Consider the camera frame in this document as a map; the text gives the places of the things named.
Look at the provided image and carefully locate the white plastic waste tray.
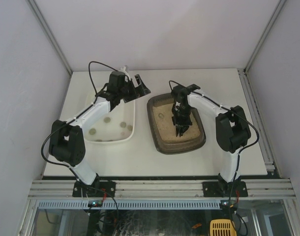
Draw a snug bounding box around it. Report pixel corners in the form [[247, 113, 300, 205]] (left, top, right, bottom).
[[84, 101, 135, 144]]

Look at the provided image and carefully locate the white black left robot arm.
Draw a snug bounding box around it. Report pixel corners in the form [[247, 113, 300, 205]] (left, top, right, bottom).
[[46, 71, 150, 185]]

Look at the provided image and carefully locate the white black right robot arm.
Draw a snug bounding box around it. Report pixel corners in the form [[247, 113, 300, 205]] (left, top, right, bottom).
[[170, 84, 251, 192]]

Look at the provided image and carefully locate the yellow slotted litter scoop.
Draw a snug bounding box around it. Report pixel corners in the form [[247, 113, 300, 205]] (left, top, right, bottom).
[[209, 219, 237, 236]]

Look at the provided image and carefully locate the black right camera cable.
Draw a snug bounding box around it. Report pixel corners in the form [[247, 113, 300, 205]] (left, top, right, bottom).
[[168, 80, 260, 158]]

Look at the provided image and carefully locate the black camera cable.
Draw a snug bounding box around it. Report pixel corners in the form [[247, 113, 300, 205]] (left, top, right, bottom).
[[40, 61, 116, 168], [168, 80, 260, 158]]

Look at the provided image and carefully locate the black left camera cable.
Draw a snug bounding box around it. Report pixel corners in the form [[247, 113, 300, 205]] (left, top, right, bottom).
[[40, 61, 116, 168]]

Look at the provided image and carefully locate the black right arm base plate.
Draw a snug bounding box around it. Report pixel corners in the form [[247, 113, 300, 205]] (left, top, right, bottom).
[[202, 181, 248, 198]]

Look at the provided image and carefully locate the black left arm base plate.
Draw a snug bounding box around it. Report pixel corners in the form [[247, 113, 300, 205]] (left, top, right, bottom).
[[72, 181, 116, 198]]

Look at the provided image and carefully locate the aluminium front frame rail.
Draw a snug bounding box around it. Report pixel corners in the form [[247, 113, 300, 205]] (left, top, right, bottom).
[[28, 179, 296, 199]]

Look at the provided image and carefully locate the grey slotted cable duct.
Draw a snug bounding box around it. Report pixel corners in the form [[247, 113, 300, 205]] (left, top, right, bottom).
[[38, 200, 228, 210]]

